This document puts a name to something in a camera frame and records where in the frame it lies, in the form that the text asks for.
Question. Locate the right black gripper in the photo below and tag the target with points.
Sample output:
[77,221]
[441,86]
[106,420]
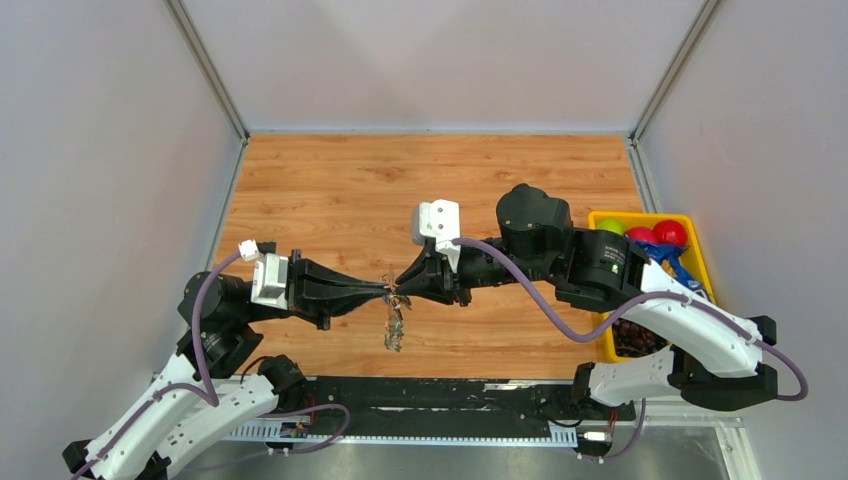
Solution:
[430,276]

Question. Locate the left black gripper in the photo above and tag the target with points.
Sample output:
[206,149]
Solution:
[318,291]

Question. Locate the metal keyring plate with rings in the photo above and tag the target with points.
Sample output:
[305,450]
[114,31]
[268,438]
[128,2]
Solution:
[397,304]

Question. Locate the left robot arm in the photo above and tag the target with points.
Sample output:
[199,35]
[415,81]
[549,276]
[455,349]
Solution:
[181,413]

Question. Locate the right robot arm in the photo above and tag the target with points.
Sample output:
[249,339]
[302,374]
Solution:
[712,359]

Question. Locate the green ball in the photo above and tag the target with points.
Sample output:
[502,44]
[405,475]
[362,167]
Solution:
[611,225]

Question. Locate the purple grapes bunch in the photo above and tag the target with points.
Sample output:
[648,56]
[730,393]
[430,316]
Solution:
[631,340]

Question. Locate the pink ball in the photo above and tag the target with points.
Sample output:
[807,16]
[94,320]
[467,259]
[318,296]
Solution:
[642,234]

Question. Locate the blue chips bag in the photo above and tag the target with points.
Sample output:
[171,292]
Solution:
[668,256]

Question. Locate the red ball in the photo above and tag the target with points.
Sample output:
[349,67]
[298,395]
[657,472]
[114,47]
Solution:
[671,232]

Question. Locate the yellow plastic bin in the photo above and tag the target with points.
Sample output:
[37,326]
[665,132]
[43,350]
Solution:
[692,260]

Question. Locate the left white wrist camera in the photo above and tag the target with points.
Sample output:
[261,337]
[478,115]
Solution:
[269,286]

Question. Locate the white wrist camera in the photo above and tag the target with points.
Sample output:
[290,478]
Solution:
[439,221]
[269,286]

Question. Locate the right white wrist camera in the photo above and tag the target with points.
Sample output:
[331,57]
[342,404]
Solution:
[439,221]

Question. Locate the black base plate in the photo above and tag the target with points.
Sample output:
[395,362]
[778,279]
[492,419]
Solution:
[425,401]

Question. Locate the slotted cable duct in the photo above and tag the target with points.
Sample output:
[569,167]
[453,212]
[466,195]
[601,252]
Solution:
[522,433]

